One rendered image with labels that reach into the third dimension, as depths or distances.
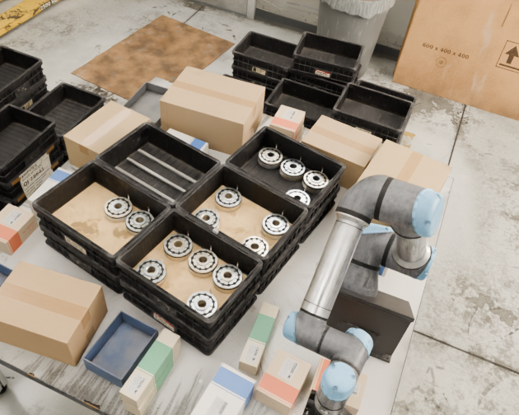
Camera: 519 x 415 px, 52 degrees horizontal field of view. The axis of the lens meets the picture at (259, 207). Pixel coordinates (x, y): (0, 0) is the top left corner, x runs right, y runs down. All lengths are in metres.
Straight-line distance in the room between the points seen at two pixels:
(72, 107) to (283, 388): 2.17
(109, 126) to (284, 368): 1.27
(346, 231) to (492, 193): 2.48
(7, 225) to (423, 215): 1.51
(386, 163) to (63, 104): 1.94
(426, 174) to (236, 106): 0.87
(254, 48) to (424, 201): 2.67
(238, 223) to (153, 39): 2.83
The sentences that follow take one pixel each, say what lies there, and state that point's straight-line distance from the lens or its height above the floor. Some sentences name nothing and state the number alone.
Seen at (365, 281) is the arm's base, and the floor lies 0.97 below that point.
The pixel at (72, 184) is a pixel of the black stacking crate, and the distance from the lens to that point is 2.12.
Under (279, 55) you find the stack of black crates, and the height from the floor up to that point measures 0.38.
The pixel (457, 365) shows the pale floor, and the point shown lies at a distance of 2.90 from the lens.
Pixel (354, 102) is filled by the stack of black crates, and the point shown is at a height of 0.49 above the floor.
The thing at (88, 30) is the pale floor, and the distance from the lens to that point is 4.78.
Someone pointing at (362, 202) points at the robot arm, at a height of 1.41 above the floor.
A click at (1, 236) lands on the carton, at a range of 2.18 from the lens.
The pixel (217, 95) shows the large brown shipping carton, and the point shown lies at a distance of 2.49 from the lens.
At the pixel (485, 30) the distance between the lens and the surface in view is 4.32.
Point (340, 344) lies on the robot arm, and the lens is 1.35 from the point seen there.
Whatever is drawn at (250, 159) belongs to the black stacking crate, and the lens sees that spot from 2.28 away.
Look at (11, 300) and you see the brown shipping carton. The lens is 1.89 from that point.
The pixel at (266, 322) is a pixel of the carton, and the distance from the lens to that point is 1.87.
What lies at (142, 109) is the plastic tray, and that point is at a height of 0.70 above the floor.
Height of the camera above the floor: 2.38
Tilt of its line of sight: 48 degrees down
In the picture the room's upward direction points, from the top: 7 degrees clockwise
